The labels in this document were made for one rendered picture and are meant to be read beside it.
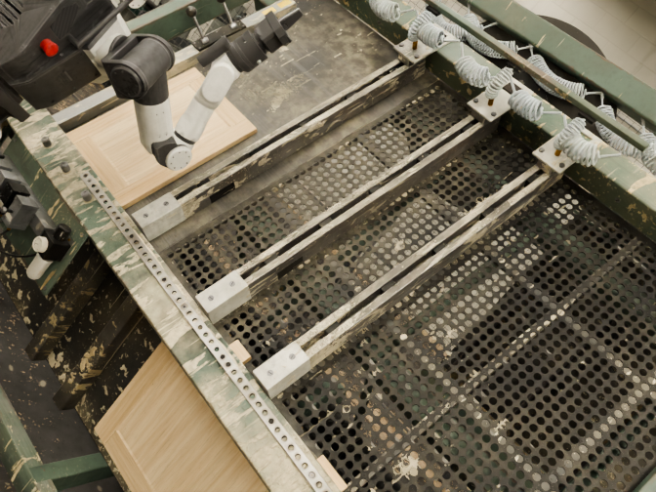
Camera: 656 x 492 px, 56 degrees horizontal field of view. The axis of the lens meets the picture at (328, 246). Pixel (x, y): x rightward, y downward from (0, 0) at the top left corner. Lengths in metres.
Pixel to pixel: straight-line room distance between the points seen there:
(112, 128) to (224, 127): 0.36
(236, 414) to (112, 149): 0.97
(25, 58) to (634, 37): 6.02
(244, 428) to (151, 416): 0.56
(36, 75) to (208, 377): 0.80
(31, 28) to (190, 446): 1.16
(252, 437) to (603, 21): 6.01
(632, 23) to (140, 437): 5.99
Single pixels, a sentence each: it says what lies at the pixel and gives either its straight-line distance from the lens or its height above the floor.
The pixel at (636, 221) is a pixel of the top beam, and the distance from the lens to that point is 1.93.
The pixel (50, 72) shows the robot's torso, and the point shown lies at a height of 1.17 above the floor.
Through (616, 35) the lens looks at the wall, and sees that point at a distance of 6.88.
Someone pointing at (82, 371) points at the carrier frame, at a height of 0.36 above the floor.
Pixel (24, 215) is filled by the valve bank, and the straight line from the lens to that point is 1.94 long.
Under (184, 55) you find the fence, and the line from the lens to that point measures 2.27.
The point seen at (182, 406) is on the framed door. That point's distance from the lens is 1.90.
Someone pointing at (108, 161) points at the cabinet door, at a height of 0.94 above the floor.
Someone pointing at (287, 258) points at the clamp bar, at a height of 1.13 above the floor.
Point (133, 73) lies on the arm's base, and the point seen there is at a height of 1.29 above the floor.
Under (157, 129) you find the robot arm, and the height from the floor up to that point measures 1.18.
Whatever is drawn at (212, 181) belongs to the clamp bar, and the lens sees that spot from 1.81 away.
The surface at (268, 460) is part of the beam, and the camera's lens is 1.46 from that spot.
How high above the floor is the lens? 1.60
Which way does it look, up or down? 13 degrees down
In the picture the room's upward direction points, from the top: 40 degrees clockwise
